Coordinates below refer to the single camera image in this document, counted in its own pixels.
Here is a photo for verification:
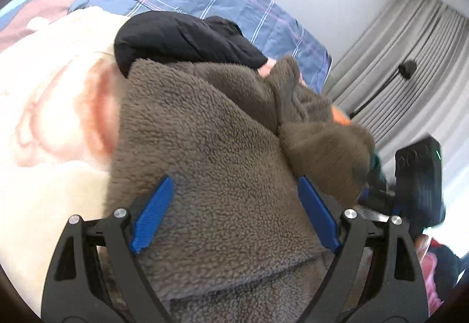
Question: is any pink cloth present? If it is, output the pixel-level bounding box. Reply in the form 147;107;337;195
416;237;445;312

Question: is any grey-brown fleece jacket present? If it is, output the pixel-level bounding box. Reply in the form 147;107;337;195
104;56;376;323

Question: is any mauve blanket with teal edge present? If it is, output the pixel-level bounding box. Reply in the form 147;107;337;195
0;0;90;53

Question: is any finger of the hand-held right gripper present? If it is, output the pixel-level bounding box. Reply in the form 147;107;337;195
357;169;395;223

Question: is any orange garment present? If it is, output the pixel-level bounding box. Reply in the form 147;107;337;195
332;105;353;127

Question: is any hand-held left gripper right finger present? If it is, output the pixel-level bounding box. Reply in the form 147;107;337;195
297;176;429;323

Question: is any cream blanket with pink print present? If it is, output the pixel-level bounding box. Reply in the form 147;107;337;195
0;6;127;316

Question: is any dark cloth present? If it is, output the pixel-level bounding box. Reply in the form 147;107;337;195
436;242;464;296

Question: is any teal garment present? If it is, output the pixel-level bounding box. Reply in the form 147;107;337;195
368;154;385;181

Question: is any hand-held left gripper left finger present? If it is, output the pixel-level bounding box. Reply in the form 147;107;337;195
41;176;175;323

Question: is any black garment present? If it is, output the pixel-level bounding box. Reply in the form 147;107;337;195
114;11;269;78

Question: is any grey curtain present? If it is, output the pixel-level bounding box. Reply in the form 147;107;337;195
324;0;469;170

